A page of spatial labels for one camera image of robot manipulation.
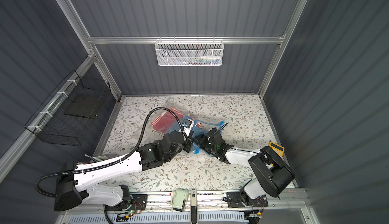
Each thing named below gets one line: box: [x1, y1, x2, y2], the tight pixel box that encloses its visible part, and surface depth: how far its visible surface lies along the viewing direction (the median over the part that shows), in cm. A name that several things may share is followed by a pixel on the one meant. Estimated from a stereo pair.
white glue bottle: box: [199, 56, 221, 62], surface depth 93 cm
